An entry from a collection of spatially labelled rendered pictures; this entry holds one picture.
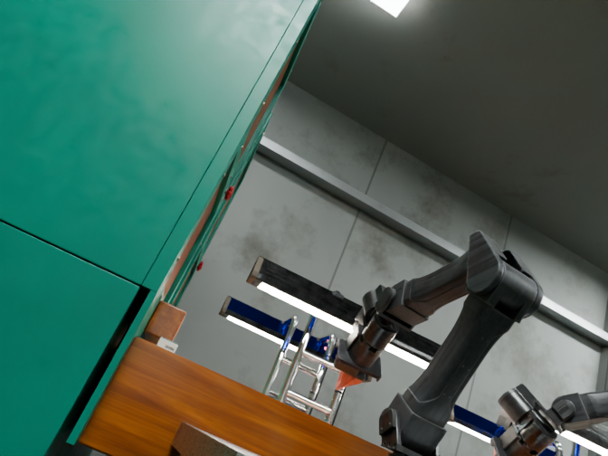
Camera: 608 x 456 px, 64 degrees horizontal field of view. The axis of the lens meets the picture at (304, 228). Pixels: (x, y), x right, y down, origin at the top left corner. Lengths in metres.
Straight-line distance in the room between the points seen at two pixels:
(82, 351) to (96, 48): 0.58
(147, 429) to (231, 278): 2.17
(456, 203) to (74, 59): 3.24
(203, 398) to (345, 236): 2.53
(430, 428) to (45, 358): 0.60
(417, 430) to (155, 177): 0.63
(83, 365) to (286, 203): 2.51
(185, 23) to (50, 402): 0.78
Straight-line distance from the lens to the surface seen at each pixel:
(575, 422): 1.24
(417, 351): 1.39
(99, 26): 1.14
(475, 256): 0.81
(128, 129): 1.01
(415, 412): 0.79
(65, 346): 0.89
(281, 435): 0.95
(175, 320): 1.05
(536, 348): 4.10
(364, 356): 1.03
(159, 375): 0.92
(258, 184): 3.25
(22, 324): 0.91
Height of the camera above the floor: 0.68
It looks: 24 degrees up
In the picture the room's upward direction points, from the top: 24 degrees clockwise
